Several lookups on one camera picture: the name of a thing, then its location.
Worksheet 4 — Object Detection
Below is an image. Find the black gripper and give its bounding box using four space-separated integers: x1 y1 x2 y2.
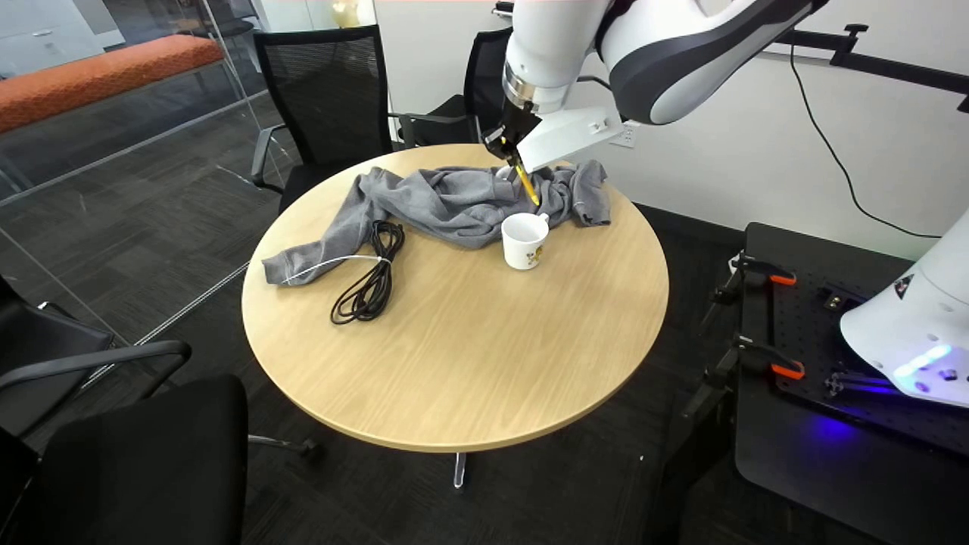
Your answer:
483 99 541 175

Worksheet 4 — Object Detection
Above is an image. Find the yellow pen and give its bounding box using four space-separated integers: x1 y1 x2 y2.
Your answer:
508 162 546 216

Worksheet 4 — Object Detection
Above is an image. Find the white mug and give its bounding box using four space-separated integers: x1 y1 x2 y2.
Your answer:
499 210 555 273

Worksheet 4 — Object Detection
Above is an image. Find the grey hoodie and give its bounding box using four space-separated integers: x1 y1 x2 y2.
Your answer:
262 157 616 288

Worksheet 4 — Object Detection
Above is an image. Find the black office chair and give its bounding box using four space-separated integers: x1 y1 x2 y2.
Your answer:
0 372 328 545
0 277 195 448
392 28 518 148
248 20 396 210

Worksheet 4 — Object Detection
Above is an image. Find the orange upholstered bench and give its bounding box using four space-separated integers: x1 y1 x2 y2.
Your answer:
0 35 227 137

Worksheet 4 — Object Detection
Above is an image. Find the black robot stand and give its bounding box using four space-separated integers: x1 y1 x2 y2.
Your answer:
646 221 969 545

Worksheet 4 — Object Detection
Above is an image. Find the black coiled cable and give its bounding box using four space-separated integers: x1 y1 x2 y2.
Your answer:
328 221 410 328

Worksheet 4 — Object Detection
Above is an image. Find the black clamp orange handle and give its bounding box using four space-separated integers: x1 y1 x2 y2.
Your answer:
685 334 812 422
710 250 803 310

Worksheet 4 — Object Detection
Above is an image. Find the thin black wall cable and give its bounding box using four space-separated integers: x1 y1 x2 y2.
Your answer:
784 43 948 246

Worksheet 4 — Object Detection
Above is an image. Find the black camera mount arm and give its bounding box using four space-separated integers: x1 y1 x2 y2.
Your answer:
775 20 969 103

